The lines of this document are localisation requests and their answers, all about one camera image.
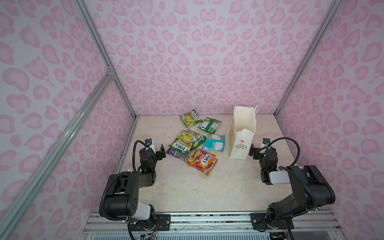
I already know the white paper bag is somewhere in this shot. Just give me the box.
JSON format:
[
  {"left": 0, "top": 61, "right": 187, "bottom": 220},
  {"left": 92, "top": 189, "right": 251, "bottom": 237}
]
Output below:
[{"left": 229, "top": 105, "right": 259, "bottom": 160}]

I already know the green yellow Fox's bag front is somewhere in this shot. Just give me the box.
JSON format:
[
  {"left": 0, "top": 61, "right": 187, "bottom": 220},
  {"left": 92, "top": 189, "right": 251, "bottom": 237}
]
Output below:
[{"left": 169, "top": 136, "right": 195, "bottom": 156}]

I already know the orange Fox's fruit bag top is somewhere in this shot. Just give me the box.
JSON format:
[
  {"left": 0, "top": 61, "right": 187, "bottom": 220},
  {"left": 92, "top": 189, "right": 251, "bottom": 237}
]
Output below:
[{"left": 187, "top": 149, "right": 216, "bottom": 170}]

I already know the orange fox's fruit bag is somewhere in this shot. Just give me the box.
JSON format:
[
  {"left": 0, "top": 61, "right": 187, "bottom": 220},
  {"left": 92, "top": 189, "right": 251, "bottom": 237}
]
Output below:
[
  {"left": 187, "top": 160, "right": 218, "bottom": 176},
  {"left": 187, "top": 149, "right": 216, "bottom": 170}
]

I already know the purple Fox's berries bag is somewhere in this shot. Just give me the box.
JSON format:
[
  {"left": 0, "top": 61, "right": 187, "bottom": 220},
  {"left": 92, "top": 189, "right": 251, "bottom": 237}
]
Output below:
[{"left": 166, "top": 148, "right": 190, "bottom": 163}]

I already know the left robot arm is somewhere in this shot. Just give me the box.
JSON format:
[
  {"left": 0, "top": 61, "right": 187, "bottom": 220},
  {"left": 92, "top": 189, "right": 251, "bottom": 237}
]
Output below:
[{"left": 99, "top": 144, "right": 166, "bottom": 231}]

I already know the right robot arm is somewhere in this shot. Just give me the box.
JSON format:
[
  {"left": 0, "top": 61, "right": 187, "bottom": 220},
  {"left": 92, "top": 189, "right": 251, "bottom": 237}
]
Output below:
[{"left": 249, "top": 145, "right": 336, "bottom": 233}]

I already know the green yellow Fox's bag rear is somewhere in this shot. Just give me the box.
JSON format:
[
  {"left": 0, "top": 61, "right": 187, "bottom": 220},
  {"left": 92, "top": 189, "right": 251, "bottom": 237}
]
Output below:
[{"left": 179, "top": 130, "right": 207, "bottom": 149}]

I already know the teal white snack bag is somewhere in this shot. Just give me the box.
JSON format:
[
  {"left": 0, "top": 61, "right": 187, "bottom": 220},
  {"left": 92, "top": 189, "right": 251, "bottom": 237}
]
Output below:
[{"left": 202, "top": 134, "right": 225, "bottom": 152}]

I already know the yellow green Fox's bag far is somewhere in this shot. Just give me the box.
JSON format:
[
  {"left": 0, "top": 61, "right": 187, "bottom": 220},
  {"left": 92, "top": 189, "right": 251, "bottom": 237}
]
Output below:
[{"left": 180, "top": 110, "right": 203, "bottom": 128}]

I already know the orange Fox's fruit bag bottom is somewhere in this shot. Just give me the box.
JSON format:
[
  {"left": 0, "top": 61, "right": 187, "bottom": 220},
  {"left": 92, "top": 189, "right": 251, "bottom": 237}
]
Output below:
[{"left": 187, "top": 160, "right": 218, "bottom": 176}]

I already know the green white snack bag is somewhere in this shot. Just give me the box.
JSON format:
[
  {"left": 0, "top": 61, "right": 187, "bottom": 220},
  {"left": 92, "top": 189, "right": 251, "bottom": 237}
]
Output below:
[{"left": 198, "top": 118, "right": 222, "bottom": 134}]

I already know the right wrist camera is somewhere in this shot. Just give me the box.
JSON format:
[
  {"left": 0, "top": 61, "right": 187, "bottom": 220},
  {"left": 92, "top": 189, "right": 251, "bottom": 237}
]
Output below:
[{"left": 263, "top": 138, "right": 271, "bottom": 146}]

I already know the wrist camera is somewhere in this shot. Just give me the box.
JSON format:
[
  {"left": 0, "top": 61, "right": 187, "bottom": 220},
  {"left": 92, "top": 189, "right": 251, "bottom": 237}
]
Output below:
[
  {"left": 263, "top": 138, "right": 271, "bottom": 146},
  {"left": 145, "top": 139, "right": 153, "bottom": 148}
]

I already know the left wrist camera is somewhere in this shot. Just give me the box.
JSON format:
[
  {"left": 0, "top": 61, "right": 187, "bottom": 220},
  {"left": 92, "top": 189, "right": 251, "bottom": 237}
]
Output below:
[{"left": 145, "top": 139, "right": 153, "bottom": 148}]

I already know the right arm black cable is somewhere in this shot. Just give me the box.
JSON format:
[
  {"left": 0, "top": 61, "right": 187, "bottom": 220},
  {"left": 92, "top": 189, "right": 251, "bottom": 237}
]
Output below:
[{"left": 265, "top": 137, "right": 301, "bottom": 168}]

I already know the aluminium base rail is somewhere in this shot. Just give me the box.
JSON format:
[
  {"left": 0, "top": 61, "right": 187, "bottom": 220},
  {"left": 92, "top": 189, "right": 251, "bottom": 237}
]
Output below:
[{"left": 81, "top": 211, "right": 345, "bottom": 240}]

